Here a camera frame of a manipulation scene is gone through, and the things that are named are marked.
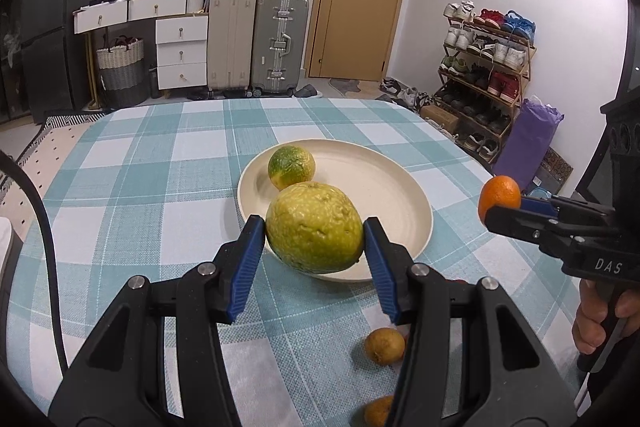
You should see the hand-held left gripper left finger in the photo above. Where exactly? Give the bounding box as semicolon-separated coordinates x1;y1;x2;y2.
47;214;266;427

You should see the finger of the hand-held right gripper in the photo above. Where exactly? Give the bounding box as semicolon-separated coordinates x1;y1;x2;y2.
485;205;608;258
520;197;613;228

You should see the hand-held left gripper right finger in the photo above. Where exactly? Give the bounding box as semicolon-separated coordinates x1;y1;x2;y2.
362;217;593;427

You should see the small orange tangerine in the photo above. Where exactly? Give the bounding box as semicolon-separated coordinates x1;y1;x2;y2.
477;175;522;225

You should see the brown longan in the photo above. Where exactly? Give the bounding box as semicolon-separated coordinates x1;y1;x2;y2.
363;395;396;427
363;328;407;367

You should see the large yellow green citrus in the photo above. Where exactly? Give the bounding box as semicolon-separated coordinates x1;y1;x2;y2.
265;182;365;275

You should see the cream round plate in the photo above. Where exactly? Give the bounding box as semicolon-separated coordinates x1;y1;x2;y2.
236;138;434;284

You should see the person's right hand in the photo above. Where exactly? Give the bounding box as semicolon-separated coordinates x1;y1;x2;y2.
572;279;637;355

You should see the purple bag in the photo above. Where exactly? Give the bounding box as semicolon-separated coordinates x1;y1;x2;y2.
492;97;566;190

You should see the small green yellow citrus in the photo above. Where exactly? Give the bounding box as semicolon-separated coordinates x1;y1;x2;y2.
267;146;317;189

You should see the wooden shoe rack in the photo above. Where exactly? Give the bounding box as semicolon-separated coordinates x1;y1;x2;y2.
432;2;538;165

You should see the collection of assorted shoes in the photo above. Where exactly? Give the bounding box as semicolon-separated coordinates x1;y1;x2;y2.
377;0;537;160

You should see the cardboard box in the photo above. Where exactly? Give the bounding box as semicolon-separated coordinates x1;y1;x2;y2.
420;105;460;132

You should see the grey floor mat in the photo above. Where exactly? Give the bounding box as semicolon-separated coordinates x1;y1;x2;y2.
328;77;361;94

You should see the white drawer dresser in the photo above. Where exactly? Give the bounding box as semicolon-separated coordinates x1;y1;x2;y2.
72;0;210;100

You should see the beige suitcase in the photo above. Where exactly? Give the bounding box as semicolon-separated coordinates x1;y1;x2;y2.
207;0;258;98

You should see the silver suitcase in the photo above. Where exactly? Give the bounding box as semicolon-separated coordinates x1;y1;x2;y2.
250;0;310;98

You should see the grey woven basket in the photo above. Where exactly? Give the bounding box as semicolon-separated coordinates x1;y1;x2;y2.
96;36;146;108

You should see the patterned floor rug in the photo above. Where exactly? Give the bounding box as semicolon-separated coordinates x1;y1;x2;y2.
0;112;108;208

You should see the white object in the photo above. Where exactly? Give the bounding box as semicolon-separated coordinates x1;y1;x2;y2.
0;217;13;288

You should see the dark refrigerator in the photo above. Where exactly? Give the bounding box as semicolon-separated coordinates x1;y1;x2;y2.
0;0;103;122

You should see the black cable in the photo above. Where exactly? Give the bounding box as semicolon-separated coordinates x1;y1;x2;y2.
0;149;71;373

